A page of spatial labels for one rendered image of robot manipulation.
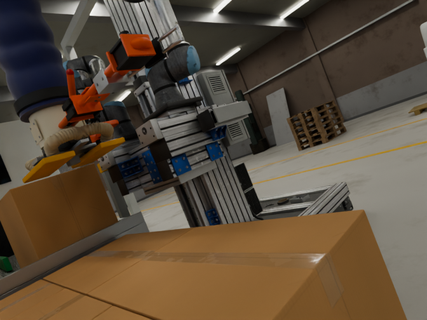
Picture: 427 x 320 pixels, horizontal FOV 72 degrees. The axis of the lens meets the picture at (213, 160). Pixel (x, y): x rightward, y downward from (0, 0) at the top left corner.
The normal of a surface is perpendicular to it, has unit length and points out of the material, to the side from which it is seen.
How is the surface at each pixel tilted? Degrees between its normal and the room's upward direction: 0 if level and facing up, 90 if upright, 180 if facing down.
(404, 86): 90
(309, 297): 90
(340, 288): 90
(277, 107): 74
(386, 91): 90
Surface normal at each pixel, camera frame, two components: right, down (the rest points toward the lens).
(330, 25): -0.66, 0.29
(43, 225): 0.65, -0.24
